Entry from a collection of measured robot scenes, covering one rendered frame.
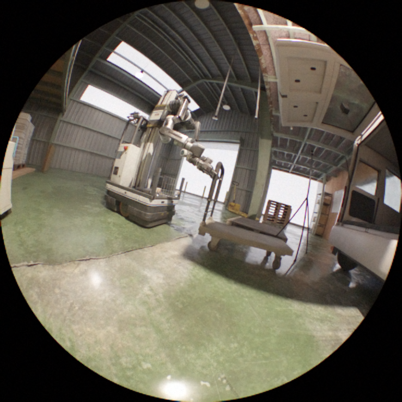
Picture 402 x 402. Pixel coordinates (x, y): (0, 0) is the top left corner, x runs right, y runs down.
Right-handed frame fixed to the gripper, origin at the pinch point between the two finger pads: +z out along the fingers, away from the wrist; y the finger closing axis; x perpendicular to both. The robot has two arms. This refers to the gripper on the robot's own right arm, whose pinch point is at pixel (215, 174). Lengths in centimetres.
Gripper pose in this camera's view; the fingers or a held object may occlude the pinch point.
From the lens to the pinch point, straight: 107.1
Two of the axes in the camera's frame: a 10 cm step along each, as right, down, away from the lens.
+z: 7.9, 5.8, -2.2
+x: -5.6, 8.2, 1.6
